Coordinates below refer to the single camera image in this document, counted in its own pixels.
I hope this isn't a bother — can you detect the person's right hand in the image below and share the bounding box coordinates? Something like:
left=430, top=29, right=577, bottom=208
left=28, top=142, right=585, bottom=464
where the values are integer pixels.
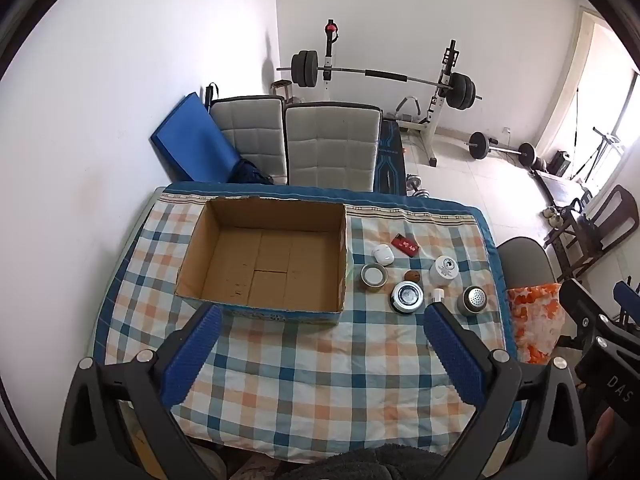
left=587, top=407, right=616, bottom=466

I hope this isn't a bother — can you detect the blue folded exercise mat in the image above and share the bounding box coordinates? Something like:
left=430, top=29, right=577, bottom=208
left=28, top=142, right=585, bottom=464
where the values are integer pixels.
left=151, top=91, right=241, bottom=183

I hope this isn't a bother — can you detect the round steel sink strainer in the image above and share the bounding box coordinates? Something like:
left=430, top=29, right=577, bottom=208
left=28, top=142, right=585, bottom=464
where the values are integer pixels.
left=390, top=281, right=426, bottom=314

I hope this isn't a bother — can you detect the silver tape roll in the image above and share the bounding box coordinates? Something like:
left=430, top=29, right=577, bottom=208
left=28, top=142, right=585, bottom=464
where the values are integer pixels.
left=361, top=262, right=389, bottom=289

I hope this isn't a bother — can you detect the grey round chair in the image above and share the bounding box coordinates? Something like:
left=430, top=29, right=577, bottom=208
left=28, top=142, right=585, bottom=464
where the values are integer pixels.
left=496, top=236, right=557, bottom=291

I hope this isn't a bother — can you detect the dark blue bag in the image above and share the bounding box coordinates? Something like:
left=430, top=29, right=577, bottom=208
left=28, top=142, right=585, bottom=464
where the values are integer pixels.
left=232, top=157, right=273, bottom=186

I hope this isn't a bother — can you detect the dark wooden chair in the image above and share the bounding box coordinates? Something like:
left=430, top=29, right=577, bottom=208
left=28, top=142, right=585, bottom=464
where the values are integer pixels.
left=545, top=185, right=640, bottom=281

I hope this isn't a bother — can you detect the black metal stand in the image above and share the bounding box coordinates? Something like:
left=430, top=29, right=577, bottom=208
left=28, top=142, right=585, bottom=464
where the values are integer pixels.
left=575, top=127, right=626, bottom=186

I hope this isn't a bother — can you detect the long barbell with black plates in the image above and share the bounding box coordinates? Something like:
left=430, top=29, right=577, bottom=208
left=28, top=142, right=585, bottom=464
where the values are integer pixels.
left=276, top=50, right=483, bottom=110

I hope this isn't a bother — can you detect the grey padded chair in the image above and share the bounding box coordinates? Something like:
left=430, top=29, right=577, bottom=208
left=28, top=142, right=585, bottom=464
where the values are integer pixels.
left=284, top=101, right=383, bottom=193
left=210, top=95, right=288, bottom=186

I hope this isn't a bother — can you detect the orange floral cloth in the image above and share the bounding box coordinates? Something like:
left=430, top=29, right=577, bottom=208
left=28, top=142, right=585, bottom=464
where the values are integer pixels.
left=507, top=282, right=568, bottom=365

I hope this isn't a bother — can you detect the grey curved exercise device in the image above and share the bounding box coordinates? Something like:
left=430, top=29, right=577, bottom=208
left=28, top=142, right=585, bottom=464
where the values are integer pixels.
left=396, top=96, right=423, bottom=121

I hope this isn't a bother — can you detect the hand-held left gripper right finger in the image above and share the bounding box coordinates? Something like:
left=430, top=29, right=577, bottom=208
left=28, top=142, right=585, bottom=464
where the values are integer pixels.
left=424, top=302, right=588, bottom=480

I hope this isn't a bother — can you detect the cardboard box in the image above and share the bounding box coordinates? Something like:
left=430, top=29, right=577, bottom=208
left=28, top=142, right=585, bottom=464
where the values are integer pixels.
left=174, top=197, right=348, bottom=329

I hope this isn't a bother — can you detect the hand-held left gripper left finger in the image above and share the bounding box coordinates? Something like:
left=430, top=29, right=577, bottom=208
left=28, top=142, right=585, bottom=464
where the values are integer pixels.
left=57, top=304, right=224, bottom=480

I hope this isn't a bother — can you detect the red card case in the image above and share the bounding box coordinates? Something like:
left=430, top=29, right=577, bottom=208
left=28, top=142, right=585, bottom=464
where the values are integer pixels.
left=390, top=234, right=420, bottom=257

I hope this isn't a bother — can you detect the short barbell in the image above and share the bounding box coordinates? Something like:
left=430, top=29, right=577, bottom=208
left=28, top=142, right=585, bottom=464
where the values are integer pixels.
left=465, top=131, right=536, bottom=167

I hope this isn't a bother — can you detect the plaid tablecloth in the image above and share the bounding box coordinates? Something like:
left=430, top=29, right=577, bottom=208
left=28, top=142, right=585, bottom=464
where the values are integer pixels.
left=92, top=182, right=516, bottom=463

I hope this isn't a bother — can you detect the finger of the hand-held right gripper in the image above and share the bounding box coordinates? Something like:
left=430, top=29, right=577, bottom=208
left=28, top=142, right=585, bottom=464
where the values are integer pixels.
left=559, top=279, right=640, bottom=348
left=614, top=281, right=640, bottom=317

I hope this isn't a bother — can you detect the black weight bench blue pattern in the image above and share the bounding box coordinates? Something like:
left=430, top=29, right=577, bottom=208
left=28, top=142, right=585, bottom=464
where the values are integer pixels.
left=375, top=120, right=407, bottom=195

